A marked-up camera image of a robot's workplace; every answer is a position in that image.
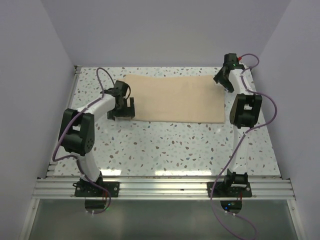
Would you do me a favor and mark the left side aluminium rail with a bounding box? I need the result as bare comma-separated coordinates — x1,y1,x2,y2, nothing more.
45,65,82,178

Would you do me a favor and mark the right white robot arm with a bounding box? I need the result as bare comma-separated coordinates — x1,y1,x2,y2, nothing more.
213,53,262,198

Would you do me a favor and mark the aluminium extrusion rail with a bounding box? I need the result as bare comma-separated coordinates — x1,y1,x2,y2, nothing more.
31,176,296,200

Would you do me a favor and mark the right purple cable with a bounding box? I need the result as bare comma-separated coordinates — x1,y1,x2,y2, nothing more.
209,53,279,240

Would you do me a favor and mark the purple cable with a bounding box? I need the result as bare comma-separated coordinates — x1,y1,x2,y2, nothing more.
50,67,116,216
209,53,279,240

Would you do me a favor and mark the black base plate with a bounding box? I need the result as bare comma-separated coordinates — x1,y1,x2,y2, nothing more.
72,179,120,198
206,181,253,198

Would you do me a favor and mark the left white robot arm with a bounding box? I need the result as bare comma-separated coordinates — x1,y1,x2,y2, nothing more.
52,80,135,197

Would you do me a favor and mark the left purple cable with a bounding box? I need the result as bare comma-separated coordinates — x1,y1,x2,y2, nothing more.
50,67,116,216

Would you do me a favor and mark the beige cloth wrap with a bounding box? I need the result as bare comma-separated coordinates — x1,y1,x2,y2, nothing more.
123,74,225,124

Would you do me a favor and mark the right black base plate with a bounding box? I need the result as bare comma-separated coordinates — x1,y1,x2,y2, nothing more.
206,181,253,198

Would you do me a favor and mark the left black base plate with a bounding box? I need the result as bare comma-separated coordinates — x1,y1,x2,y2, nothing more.
72,179,120,198

